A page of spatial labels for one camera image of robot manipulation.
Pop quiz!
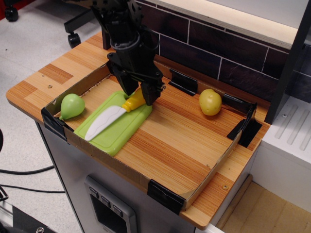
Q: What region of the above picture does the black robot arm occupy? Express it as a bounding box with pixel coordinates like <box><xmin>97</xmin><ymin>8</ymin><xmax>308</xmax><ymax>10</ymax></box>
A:
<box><xmin>91</xmin><ymin>0</ymin><xmax>164</xmax><ymax>106</ymax></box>

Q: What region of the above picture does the yellow toy potato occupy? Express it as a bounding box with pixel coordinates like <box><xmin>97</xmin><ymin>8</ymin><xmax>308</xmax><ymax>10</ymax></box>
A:
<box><xmin>199</xmin><ymin>89</ymin><xmax>222</xmax><ymax>116</ymax></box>

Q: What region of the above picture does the cardboard fence with black tape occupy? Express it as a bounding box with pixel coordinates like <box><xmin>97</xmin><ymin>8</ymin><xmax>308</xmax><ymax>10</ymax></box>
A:
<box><xmin>42</xmin><ymin>64</ymin><xmax>269</xmax><ymax>218</ymax></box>

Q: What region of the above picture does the black floor cable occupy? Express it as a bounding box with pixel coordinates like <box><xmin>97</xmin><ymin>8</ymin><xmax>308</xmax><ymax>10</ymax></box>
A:
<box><xmin>0</xmin><ymin>165</ymin><xmax>66</xmax><ymax>194</ymax></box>

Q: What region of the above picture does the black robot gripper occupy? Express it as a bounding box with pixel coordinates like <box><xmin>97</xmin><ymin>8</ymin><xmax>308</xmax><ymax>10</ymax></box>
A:
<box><xmin>106</xmin><ymin>14</ymin><xmax>163</xmax><ymax>106</ymax></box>

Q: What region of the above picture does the black office chair base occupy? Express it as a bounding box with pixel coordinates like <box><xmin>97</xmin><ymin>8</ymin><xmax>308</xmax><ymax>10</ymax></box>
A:
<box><xmin>0</xmin><ymin>0</ymin><xmax>95</xmax><ymax>48</ymax></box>

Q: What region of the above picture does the yellow handled white toy knife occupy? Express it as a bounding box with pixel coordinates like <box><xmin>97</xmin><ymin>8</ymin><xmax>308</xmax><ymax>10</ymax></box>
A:
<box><xmin>85</xmin><ymin>88</ymin><xmax>146</xmax><ymax>141</ymax></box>

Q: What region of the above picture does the green plastic cutting board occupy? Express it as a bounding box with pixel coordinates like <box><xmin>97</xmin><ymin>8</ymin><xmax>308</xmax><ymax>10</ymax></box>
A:
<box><xmin>74</xmin><ymin>91</ymin><xmax>153</xmax><ymax>156</ymax></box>

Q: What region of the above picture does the grey toy oven panel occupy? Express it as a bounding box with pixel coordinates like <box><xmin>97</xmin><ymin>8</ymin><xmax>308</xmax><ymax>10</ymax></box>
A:
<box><xmin>85</xmin><ymin>176</ymin><xmax>138</xmax><ymax>233</ymax></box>

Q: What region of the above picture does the green toy pear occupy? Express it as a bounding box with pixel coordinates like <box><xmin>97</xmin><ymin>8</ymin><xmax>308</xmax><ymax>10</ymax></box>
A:
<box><xmin>59</xmin><ymin>93</ymin><xmax>85</xmax><ymax>120</ymax></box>

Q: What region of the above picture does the white toy sink drainboard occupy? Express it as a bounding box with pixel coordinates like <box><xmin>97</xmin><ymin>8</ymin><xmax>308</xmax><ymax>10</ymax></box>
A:
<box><xmin>260</xmin><ymin>97</ymin><xmax>311</xmax><ymax>169</ymax></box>

